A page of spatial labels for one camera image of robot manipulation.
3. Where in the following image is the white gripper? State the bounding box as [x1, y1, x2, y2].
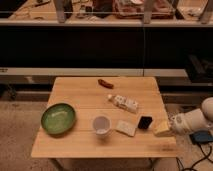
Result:
[154, 113, 194, 137]

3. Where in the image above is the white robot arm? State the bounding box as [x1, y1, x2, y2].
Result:
[154, 97, 213, 137]

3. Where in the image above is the black eraser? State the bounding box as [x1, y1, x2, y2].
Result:
[138, 116, 153, 129]

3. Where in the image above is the white plastic bottle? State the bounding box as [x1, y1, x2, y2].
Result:
[107, 94, 138, 113]

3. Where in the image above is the white sponge block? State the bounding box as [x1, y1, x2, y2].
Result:
[116, 120, 136, 137]

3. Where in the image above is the blue box on floor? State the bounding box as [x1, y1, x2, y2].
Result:
[189, 131, 213, 144]

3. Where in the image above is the white cup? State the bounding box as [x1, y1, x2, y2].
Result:
[92, 116, 111, 136]

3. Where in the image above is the brown sausage toy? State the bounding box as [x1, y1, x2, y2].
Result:
[98, 79, 114, 89]

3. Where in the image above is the wooden table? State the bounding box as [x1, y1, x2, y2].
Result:
[30, 76, 180, 171]

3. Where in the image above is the green bowl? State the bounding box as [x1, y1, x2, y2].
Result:
[41, 103, 77, 135]

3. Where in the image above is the black cable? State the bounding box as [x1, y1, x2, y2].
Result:
[175, 142, 213, 171]

